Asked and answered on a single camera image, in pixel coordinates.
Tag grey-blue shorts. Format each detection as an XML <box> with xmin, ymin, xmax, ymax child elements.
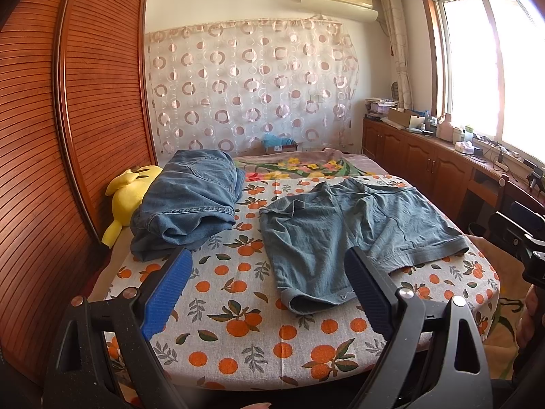
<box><xmin>260</xmin><ymin>178</ymin><xmax>469</xmax><ymax>316</ymax></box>

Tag person's right hand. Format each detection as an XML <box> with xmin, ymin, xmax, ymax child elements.
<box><xmin>515</xmin><ymin>285</ymin><xmax>539</xmax><ymax>349</ymax></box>

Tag wooden sideboard cabinet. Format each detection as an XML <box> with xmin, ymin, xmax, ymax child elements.
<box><xmin>362</xmin><ymin>116</ymin><xmax>545</xmax><ymax>223</ymax></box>

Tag white bottle on cabinet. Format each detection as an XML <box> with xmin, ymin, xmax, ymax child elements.
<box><xmin>437</xmin><ymin>113</ymin><xmax>454</xmax><ymax>142</ymax></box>

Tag orange-print bed sheet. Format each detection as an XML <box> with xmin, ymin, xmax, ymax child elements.
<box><xmin>90</xmin><ymin>173</ymin><xmax>500</xmax><ymax>390</ymax></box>

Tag cardboard box on cabinet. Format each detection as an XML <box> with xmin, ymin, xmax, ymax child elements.
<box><xmin>388</xmin><ymin>108</ymin><xmax>425</xmax><ymax>128</ymax></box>

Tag yellow plush toy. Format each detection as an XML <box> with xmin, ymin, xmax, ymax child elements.
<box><xmin>102</xmin><ymin>165</ymin><xmax>162</xmax><ymax>248</ymax></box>

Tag stack of papers on cabinet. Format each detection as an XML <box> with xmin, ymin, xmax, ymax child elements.
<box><xmin>365</xmin><ymin>98</ymin><xmax>398</xmax><ymax>121</ymax></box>

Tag wooden-framed window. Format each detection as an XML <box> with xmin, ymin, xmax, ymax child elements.
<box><xmin>423</xmin><ymin>0</ymin><xmax>544</xmax><ymax>162</ymax></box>

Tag floral pink blanket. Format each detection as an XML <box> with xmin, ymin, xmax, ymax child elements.
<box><xmin>234</xmin><ymin>148</ymin><xmax>387</xmax><ymax>181</ymax></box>

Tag folded blue denim jeans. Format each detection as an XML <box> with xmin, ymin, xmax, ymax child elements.
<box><xmin>130</xmin><ymin>150</ymin><xmax>246</xmax><ymax>261</ymax></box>

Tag beige side curtain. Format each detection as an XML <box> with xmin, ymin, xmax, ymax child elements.
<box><xmin>380</xmin><ymin>0</ymin><xmax>413</xmax><ymax>109</ymax></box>

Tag wooden louvred wardrobe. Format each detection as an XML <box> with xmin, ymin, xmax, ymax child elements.
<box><xmin>1</xmin><ymin>0</ymin><xmax>156</xmax><ymax>384</ymax></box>

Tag blue item box at headboard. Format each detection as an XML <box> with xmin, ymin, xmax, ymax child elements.
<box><xmin>261</xmin><ymin>134</ymin><xmax>298</xmax><ymax>154</ymax></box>

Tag circle-pattern sheer curtain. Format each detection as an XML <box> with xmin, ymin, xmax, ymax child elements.
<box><xmin>145</xmin><ymin>18</ymin><xmax>359</xmax><ymax>163</ymax></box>

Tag white wall air conditioner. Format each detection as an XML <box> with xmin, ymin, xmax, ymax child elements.
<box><xmin>300</xmin><ymin>0</ymin><xmax>379</xmax><ymax>22</ymax></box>

